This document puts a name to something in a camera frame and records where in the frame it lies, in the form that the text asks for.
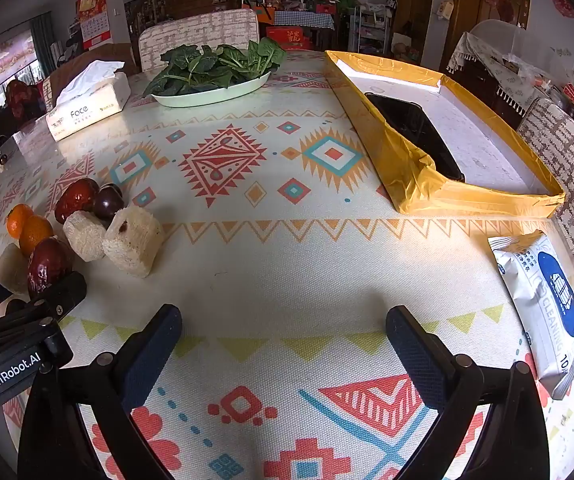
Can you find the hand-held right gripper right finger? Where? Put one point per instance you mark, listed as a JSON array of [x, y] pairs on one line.
[[414, 355]]

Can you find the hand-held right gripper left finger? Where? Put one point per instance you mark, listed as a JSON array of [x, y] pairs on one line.
[[151, 347]]

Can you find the red date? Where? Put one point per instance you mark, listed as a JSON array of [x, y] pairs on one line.
[[44, 270], [74, 197]]

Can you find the beige cake piece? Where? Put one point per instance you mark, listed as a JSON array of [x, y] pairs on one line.
[[84, 237], [13, 270]]

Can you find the orange mandarin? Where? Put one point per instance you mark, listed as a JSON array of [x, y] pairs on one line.
[[18, 217], [36, 232]]

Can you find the dark purple plum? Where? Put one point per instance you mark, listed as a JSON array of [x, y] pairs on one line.
[[107, 203]]

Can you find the white blue wet wipes pack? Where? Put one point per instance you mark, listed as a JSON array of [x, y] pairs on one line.
[[532, 310]]

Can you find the yellow taped cardboard box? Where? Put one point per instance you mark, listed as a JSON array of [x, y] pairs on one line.
[[407, 175]]

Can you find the white tissue pack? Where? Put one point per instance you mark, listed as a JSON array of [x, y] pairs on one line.
[[92, 110]]

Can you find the dark red cloth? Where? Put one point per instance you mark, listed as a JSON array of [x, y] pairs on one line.
[[19, 95]]

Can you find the black plastic tray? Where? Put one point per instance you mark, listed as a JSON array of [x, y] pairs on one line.
[[412, 125]]

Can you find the window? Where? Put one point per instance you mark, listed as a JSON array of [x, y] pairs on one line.
[[9, 60]]

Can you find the dark green curtain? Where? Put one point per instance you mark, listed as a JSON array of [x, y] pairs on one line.
[[43, 45]]

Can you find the pale green oval plate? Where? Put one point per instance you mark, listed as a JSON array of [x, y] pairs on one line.
[[217, 94]]

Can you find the spinach leaves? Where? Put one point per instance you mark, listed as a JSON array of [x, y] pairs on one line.
[[202, 67]]

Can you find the patterned chair back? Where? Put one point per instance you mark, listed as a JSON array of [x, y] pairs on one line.
[[202, 30]]

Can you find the white fringed cloth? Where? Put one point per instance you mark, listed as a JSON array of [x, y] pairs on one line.
[[487, 62]]

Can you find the red gift box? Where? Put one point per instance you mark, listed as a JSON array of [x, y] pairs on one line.
[[289, 37]]

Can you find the blue checkered table cloth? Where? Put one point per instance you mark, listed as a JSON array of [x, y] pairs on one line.
[[302, 20]]

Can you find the red wall calendar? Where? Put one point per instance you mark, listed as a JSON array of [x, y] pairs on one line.
[[94, 20]]

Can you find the red wall decoration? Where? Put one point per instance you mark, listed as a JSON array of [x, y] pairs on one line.
[[564, 2]]

